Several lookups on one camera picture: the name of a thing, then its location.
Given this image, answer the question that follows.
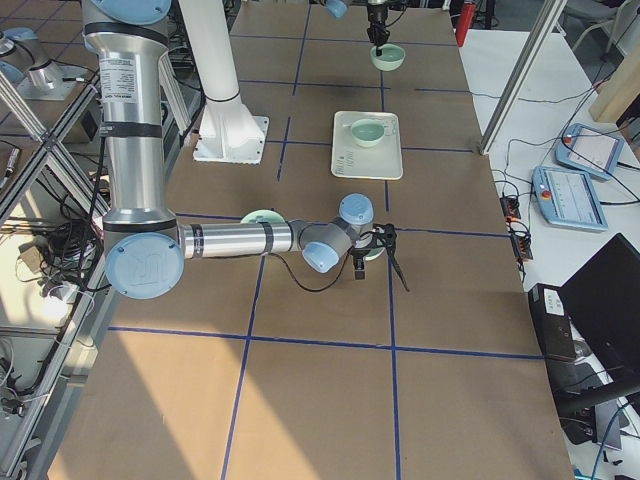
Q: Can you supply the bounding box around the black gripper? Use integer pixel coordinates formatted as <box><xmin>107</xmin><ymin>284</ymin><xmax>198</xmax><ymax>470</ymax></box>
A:
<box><xmin>350</xmin><ymin>238</ymin><xmax>381</xmax><ymax>280</ymax></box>
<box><xmin>367</xmin><ymin>3</ymin><xmax>390</xmax><ymax>56</ymax></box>

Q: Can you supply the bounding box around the green bowl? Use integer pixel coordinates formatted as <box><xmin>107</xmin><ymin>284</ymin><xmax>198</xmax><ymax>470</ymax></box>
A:
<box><xmin>370</xmin><ymin>43</ymin><xmax>406</xmax><ymax>72</ymax></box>
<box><xmin>364</xmin><ymin>247</ymin><xmax>385</xmax><ymax>261</ymax></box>
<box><xmin>350</xmin><ymin>118</ymin><xmax>385</xmax><ymax>148</ymax></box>
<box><xmin>241</xmin><ymin>209</ymin><xmax>285</xmax><ymax>224</ymax></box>

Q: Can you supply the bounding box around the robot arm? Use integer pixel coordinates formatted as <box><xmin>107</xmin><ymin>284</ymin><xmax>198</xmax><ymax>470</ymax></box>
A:
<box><xmin>320</xmin><ymin>0</ymin><xmax>390</xmax><ymax>57</ymax></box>
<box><xmin>82</xmin><ymin>1</ymin><xmax>381</xmax><ymax>299</ymax></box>

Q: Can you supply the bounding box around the green bowl on tray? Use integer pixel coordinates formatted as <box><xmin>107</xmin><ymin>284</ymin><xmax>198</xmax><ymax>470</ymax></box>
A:
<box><xmin>350</xmin><ymin>118</ymin><xmax>385</xmax><ymax>148</ymax></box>

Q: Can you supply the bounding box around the red cylinder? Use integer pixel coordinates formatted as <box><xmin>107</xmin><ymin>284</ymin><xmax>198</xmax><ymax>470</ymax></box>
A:
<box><xmin>455</xmin><ymin>0</ymin><xmax>476</xmax><ymax>48</ymax></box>

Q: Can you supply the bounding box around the white tray with bear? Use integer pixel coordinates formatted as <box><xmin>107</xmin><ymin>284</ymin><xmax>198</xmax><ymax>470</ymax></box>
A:
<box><xmin>330</xmin><ymin>111</ymin><xmax>403</xmax><ymax>180</ymax></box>

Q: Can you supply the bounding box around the orange black power strip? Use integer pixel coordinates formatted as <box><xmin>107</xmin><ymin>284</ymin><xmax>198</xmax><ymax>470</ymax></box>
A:
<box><xmin>500</xmin><ymin>195</ymin><xmax>533</xmax><ymax>263</ymax></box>

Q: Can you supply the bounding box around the black computer box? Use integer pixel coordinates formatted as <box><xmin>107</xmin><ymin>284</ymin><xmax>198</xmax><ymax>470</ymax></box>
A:
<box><xmin>528</xmin><ymin>283</ymin><xmax>576</xmax><ymax>362</ymax></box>

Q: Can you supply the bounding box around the teach pendant near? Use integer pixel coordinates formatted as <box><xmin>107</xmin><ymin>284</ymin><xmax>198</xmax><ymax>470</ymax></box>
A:
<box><xmin>532</xmin><ymin>166</ymin><xmax>608</xmax><ymax>232</ymax></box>

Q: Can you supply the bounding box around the teach pendant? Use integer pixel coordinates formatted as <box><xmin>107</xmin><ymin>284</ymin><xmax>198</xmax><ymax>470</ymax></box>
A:
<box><xmin>532</xmin><ymin>166</ymin><xmax>608</xmax><ymax>232</ymax></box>
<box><xmin>555</xmin><ymin>123</ymin><xmax>624</xmax><ymax>180</ymax></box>

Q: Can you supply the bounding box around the teach pendant far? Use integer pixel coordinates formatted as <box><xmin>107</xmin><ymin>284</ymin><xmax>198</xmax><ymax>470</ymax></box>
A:
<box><xmin>555</xmin><ymin>123</ymin><xmax>624</xmax><ymax>180</ymax></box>

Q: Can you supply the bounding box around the black laptop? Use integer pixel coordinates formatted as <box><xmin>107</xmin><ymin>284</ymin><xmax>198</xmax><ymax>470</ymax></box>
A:
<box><xmin>559</xmin><ymin>233</ymin><xmax>639</xmax><ymax>381</ymax></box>

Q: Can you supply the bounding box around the wooden plank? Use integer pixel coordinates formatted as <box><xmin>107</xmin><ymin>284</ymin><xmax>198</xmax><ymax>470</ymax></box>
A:
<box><xmin>589</xmin><ymin>0</ymin><xmax>640</xmax><ymax>124</ymax></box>

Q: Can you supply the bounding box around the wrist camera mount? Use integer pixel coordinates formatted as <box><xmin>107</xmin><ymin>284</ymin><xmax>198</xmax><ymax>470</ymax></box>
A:
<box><xmin>360</xmin><ymin>223</ymin><xmax>410</xmax><ymax>292</ymax></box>

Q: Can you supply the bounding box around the white camera pillar with base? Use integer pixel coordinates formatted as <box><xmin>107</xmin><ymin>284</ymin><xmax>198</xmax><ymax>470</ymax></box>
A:
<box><xmin>179</xmin><ymin>0</ymin><xmax>269</xmax><ymax>164</ymax></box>

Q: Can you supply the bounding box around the aluminium frame post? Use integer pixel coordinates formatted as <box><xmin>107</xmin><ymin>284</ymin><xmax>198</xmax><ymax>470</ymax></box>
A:
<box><xmin>479</xmin><ymin>0</ymin><xmax>567</xmax><ymax>155</ymax></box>

